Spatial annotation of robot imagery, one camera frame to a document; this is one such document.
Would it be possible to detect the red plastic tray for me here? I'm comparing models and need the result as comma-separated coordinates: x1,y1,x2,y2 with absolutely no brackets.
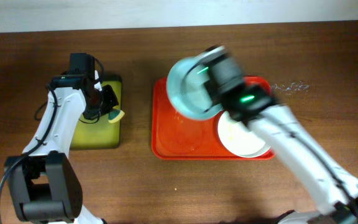
151,75,275,161

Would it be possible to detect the yellow green sponge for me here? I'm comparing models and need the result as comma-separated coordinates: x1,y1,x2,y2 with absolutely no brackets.
108,109,125,123

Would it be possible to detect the white plate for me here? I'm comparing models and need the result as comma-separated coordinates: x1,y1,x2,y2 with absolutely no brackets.
217,111,270,158

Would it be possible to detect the light blue plate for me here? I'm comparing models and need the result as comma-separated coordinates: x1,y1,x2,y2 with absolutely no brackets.
166,46,225,121

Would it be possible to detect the black tray with yellow liquid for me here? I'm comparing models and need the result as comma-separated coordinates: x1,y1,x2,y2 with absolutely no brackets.
70,74,122,150

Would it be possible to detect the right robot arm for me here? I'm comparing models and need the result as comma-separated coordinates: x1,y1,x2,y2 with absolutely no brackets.
221,85,358,223

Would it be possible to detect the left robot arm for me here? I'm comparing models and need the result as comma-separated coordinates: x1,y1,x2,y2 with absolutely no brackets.
1,70,118,223

